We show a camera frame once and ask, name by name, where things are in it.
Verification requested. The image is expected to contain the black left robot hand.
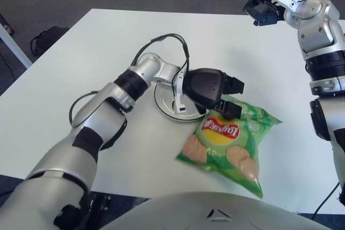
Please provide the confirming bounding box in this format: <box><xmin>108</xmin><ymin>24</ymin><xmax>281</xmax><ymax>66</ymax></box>
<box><xmin>182</xmin><ymin>67</ymin><xmax>245</xmax><ymax>119</ymax></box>

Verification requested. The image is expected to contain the black backpack on floor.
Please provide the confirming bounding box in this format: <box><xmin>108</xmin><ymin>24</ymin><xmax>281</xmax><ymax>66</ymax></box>
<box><xmin>29</xmin><ymin>26</ymin><xmax>70</xmax><ymax>56</ymax></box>

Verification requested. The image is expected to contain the silver robot torso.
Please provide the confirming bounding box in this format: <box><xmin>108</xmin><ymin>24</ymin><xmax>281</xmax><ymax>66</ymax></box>
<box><xmin>99</xmin><ymin>191</ymin><xmax>335</xmax><ymax>230</ymax></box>

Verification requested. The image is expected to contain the white plate with black rim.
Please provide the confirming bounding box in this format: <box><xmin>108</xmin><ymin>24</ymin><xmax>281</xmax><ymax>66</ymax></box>
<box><xmin>154</xmin><ymin>81</ymin><xmax>207</xmax><ymax>122</ymax></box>

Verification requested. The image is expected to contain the white table leg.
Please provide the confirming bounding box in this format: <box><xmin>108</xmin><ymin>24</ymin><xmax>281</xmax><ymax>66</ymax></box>
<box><xmin>0</xmin><ymin>26</ymin><xmax>33</xmax><ymax>69</ymax></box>

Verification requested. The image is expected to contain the green potato chip bag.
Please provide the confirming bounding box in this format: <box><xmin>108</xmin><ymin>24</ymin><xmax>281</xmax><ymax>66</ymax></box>
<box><xmin>176</xmin><ymin>94</ymin><xmax>283</xmax><ymax>199</ymax></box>

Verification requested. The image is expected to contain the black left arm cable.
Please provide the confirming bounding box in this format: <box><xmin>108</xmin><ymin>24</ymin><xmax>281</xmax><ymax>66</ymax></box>
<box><xmin>68</xmin><ymin>33</ymin><xmax>191</xmax><ymax>128</ymax></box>

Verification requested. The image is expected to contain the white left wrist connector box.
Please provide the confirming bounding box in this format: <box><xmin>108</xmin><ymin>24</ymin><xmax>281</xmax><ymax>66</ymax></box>
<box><xmin>172</xmin><ymin>70</ymin><xmax>187</xmax><ymax>114</ymax></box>

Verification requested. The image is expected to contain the thin black hanging cable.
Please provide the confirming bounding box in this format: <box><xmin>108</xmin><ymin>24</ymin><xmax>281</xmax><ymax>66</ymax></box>
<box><xmin>309</xmin><ymin>183</ymin><xmax>340</xmax><ymax>219</ymax></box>

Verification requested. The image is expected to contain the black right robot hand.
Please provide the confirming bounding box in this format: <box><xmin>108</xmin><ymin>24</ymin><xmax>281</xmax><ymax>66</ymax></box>
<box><xmin>243</xmin><ymin>0</ymin><xmax>286</xmax><ymax>26</ymax></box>

